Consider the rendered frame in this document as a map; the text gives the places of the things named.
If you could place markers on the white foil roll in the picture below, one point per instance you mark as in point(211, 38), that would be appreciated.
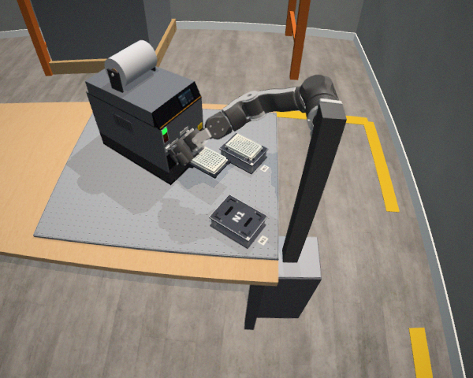
point(133, 61)

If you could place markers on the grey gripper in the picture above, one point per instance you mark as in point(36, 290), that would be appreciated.
point(183, 153)

